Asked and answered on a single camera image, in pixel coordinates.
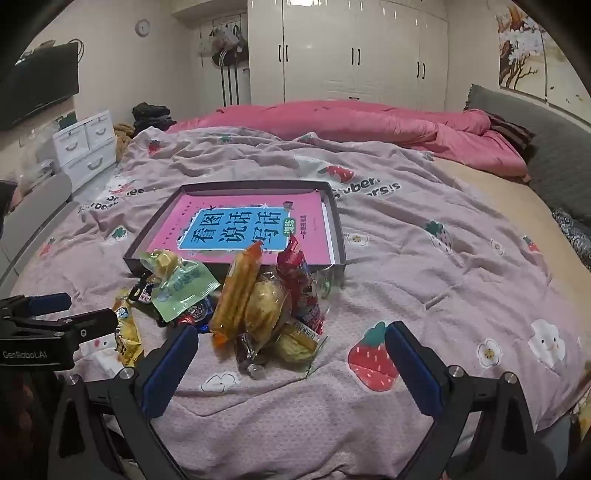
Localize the yellow wafer bar packet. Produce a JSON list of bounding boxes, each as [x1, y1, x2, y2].
[[112, 290, 144, 368]]

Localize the black green pea packet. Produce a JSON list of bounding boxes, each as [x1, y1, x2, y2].
[[127, 272, 160, 305]]

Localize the green pouch with yellow cake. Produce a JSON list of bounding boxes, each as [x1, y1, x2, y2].
[[140, 249, 221, 323]]

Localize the orange rice cracker packet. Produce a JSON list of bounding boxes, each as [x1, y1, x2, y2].
[[209, 241, 263, 349]]

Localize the clear meat floss cake packet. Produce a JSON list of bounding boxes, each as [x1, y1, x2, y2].
[[245, 272, 290, 346]]

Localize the clear nougat cracker packet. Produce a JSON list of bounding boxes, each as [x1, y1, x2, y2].
[[271, 319, 327, 371]]

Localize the red candy tube packet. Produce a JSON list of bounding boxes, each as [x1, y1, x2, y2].
[[276, 234, 325, 334]]

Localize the blue oreo packet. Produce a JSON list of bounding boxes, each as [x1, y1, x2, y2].
[[176, 296, 214, 334]]

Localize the grey bench seat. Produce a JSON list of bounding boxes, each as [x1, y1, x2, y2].
[[1, 173, 79, 297]]

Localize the small brown candy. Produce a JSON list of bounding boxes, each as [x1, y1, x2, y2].
[[235, 332, 269, 380]]

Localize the white drawer cabinet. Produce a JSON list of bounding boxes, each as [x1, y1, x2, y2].
[[50, 110, 117, 192]]

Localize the dark shallow box tray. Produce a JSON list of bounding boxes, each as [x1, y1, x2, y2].
[[123, 180, 346, 279]]

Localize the pink Chinese workbook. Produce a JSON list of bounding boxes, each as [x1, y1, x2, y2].
[[139, 191, 335, 266]]

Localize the patterned dark cloth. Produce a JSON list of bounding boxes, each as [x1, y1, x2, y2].
[[552, 209, 591, 270]]

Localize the purple strawberry blanket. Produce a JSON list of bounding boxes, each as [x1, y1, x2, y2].
[[16, 127, 585, 479]]

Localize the dark clothes pile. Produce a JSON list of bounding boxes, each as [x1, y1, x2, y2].
[[131, 102, 176, 135]]

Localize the grey bed headboard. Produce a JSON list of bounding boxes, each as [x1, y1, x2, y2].
[[466, 84, 591, 230]]

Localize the striped dark pillow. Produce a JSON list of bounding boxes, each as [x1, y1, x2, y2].
[[487, 112, 536, 154]]

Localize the pink quilt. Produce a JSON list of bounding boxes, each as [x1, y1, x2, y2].
[[168, 100, 529, 178]]

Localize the hanging bags on rack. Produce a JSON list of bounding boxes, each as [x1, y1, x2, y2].
[[198, 24, 249, 68]]

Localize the white wardrobe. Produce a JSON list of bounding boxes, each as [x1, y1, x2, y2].
[[247, 0, 449, 112]]

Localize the black wall television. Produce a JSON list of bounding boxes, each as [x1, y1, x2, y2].
[[1, 43, 79, 131]]

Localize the round wall clock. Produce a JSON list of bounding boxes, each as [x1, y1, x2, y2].
[[134, 19, 150, 38]]

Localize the tree wall painting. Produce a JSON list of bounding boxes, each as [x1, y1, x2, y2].
[[495, 1, 590, 122]]

